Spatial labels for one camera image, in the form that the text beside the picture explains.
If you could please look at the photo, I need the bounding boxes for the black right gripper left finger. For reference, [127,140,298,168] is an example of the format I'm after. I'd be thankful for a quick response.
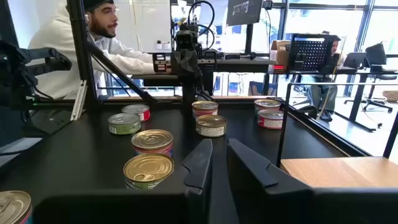
[34,138,214,224]

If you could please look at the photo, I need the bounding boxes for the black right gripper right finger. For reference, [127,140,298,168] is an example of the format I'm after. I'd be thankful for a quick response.
[226,138,398,224]

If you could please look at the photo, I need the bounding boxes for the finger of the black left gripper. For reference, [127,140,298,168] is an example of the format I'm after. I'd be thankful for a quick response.
[152,52,172,75]
[203,49,218,72]

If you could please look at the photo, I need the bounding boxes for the green tuna can gold lid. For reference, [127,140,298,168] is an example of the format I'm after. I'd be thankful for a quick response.
[123,152,175,190]

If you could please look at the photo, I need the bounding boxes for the pink blue salmon can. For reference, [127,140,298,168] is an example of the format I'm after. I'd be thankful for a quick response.
[131,129,174,157]
[0,190,34,224]
[192,100,219,119]

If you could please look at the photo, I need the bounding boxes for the red albacore tuna can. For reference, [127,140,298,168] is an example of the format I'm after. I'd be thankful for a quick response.
[121,104,151,122]
[257,108,284,130]
[254,98,281,114]

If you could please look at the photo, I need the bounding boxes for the white green label tuna can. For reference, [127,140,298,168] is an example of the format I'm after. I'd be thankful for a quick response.
[195,114,228,138]

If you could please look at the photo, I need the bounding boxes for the green tuna can silver lid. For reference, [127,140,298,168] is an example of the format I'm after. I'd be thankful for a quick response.
[108,113,142,135]

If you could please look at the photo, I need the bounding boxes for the wooden shelf board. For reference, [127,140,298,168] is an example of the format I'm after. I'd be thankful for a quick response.
[279,156,398,189]

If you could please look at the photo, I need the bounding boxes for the black desk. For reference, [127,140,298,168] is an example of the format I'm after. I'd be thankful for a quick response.
[130,57,278,96]

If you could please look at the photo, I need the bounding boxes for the black monitor stand pole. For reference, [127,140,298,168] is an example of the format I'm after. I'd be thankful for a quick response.
[244,23,254,55]

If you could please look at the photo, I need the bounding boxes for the black monitor screen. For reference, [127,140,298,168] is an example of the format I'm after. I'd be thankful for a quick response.
[226,0,264,27]

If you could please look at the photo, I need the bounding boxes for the brown cardboard box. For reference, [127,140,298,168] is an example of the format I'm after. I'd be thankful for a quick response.
[269,39,292,68]

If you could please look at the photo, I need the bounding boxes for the white aluminium bar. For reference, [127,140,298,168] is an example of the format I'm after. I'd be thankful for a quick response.
[70,80,88,121]

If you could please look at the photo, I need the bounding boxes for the black perforated panel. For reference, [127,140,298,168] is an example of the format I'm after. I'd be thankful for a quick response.
[287,33,334,74]

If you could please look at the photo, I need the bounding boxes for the person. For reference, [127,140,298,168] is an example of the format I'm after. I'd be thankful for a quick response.
[27,0,156,100]
[303,30,343,123]

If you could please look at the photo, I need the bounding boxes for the black laptop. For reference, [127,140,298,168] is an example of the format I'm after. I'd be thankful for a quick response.
[343,52,368,70]

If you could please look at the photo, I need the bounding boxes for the black office chair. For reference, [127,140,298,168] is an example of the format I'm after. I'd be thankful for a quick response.
[362,42,398,113]

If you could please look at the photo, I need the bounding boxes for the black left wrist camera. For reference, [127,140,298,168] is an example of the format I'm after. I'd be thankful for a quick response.
[175,29,200,50]

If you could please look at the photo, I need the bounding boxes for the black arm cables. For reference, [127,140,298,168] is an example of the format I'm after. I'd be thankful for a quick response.
[186,0,216,52]

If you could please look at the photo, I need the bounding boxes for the black diagonal frame brace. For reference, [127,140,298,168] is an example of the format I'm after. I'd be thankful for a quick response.
[86,42,162,105]

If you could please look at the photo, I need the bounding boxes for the black vertical frame post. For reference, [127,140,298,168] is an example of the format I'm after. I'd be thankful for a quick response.
[66,0,101,110]

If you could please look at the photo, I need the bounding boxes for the black table edge rail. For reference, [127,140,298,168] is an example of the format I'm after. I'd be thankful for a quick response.
[279,98,371,157]

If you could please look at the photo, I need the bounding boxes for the black metal shelf frame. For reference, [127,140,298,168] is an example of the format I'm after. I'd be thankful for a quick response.
[276,82,398,167]

